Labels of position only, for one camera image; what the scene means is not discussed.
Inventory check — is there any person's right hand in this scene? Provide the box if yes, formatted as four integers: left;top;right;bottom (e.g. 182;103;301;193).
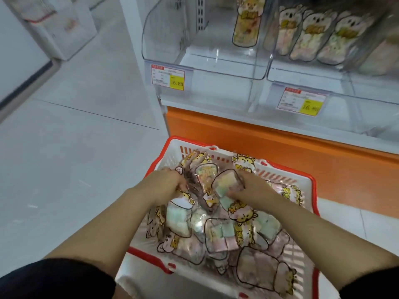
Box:
226;170;279;213

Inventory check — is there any person's left hand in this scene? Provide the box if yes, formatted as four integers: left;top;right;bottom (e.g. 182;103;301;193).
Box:
137;167;190;206

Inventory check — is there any clear bear-print marshmallow packet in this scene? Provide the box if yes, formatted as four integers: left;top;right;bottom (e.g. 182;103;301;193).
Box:
211;169;247;212
180;163;220;214

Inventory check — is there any person's left forearm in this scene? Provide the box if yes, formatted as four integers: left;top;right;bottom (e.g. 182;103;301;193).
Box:
44;185;156;279

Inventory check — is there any person's right forearm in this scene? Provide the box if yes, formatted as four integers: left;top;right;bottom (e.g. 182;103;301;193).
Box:
265;196;399;291

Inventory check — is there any white basket with red rim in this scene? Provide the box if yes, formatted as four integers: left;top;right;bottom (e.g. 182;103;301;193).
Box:
115;136;321;299

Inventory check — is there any pile of marshmallow packets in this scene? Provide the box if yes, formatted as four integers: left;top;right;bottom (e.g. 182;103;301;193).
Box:
146;151;305;298

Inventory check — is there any orange shelf base panel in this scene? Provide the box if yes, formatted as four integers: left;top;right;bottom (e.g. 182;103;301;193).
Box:
166;106;399;219

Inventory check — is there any white shelf board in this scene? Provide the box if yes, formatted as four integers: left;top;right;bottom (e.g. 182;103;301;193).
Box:
160;98;399;155

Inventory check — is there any white and yellow price tag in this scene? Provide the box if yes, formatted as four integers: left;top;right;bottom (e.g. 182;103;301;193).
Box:
151;64;186;91
276;87;327;117

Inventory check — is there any clear plastic shelf bin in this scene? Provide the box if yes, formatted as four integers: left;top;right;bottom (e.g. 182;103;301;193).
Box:
266;0;399;105
142;0;275;81

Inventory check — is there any black left sleeve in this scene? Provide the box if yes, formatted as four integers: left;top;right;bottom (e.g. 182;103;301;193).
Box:
0;258;117;299

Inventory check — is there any black sleeve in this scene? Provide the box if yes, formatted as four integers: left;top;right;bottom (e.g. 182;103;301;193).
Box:
339;266;399;299
0;258;117;299

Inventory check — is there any black right sleeve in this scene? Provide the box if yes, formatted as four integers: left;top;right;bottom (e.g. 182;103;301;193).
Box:
339;266;399;299

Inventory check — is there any bear-shaped marshmallow packet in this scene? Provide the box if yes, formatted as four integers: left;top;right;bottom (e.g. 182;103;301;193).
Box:
289;10;338;62
232;0;266;48
316;15;374;66
263;4;307;56

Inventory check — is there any white cabinet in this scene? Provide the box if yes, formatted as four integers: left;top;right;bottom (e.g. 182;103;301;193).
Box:
2;0;98;61

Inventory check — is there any white freezer with grey edge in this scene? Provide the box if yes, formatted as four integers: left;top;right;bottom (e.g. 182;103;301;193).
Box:
0;0;62;124

